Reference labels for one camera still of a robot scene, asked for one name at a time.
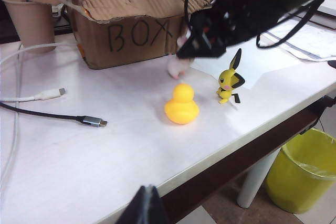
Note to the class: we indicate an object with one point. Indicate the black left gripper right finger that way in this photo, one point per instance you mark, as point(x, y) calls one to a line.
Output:
point(157, 208)

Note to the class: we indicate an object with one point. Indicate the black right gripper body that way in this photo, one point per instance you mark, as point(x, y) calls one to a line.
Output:
point(236, 16)

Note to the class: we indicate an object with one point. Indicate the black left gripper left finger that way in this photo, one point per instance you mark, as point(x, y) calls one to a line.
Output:
point(134, 213)

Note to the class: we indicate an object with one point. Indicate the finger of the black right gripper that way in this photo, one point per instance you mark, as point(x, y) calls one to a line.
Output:
point(202, 48)

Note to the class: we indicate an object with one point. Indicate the white pink rabbit doll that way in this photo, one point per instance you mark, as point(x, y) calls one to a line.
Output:
point(177, 68)

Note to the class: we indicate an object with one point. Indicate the brown cardboard box marked BOX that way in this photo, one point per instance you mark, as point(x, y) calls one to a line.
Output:
point(131, 37)

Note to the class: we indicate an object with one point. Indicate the yellow black Pichu figure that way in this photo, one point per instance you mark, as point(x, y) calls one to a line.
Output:
point(227, 79)

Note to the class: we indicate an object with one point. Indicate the white paper sheet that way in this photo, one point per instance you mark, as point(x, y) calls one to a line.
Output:
point(262, 64)

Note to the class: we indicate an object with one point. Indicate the yellow rubber duck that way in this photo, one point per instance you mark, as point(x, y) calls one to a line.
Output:
point(182, 108)

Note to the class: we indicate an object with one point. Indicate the printed paper stack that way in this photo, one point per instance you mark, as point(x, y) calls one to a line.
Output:
point(315, 43)

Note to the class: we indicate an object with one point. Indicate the white table leg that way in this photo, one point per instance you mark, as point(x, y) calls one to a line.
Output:
point(252, 182)

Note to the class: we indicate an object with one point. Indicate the black round monitor base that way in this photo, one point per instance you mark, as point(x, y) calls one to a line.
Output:
point(333, 64)

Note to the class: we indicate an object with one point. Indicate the black table clamp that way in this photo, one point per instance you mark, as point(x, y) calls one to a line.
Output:
point(319, 106)

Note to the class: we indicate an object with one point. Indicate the yellow trash bin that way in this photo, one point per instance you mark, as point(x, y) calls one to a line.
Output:
point(296, 176)

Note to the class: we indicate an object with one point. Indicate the brown paper cup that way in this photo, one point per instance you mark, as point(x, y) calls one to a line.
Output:
point(31, 24)

